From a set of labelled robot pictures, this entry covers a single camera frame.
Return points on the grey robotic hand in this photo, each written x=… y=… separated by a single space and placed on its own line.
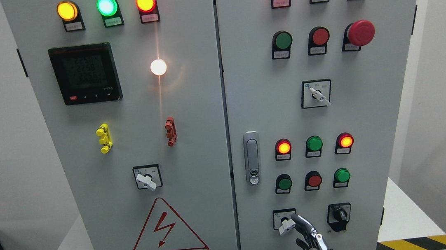
x=313 y=239

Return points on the silver door handle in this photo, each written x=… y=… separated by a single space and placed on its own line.
x=251 y=154

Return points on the grey right cabinet door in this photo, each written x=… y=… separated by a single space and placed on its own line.
x=264 y=95

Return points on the grey cabinet door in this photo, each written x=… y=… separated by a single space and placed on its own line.
x=264 y=95
x=195 y=171

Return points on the grey left cabinet door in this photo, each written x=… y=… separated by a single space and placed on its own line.
x=195 y=171

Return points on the orange indicator light left door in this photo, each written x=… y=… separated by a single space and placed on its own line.
x=148 y=11

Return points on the red push button lower middle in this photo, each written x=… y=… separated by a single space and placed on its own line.
x=313 y=181

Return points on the green push button lower left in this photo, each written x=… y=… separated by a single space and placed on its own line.
x=283 y=184

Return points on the green push button lower right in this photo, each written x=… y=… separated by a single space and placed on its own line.
x=341 y=178

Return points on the white platform with hazard stripes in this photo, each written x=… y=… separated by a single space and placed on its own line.
x=405 y=226

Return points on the green indicator middle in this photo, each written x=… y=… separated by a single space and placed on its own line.
x=313 y=147

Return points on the orange lit indicator left mid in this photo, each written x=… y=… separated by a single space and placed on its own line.
x=283 y=150

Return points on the orange lit indicator mid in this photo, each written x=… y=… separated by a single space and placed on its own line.
x=283 y=150
x=344 y=143

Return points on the orange lit indicator right mid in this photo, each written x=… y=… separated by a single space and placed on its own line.
x=344 y=143

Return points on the red electric hazard warning sticker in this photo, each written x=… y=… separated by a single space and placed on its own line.
x=165 y=229

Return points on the red plastic clip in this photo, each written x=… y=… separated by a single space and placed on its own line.
x=171 y=134

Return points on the green push button upper row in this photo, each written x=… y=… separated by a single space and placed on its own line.
x=281 y=45

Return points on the red push button upper row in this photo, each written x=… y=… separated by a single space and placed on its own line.
x=318 y=39

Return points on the red emergency stop mushroom button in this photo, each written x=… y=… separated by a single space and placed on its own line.
x=357 y=35

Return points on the white glowing indicator light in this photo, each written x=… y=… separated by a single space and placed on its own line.
x=158 y=67

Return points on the yellow plastic clip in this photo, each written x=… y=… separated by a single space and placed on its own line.
x=105 y=138

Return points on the black digital power meter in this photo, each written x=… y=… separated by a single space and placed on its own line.
x=86 y=73

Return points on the bright green indicator light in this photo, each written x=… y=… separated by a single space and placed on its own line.
x=110 y=12

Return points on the yellow indicator light top left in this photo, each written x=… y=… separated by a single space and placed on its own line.
x=70 y=15

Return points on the white rotary switch lower right door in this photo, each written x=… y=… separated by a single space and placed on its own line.
x=282 y=221

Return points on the white rotary switch door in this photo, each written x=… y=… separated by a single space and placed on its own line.
x=282 y=221
x=147 y=177

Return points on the black key selector switch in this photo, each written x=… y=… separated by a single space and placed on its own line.
x=338 y=216

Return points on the white rotary switch right upper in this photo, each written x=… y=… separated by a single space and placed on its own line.
x=316 y=93

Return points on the white rotary switch left door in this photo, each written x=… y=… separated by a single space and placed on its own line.
x=147 y=177

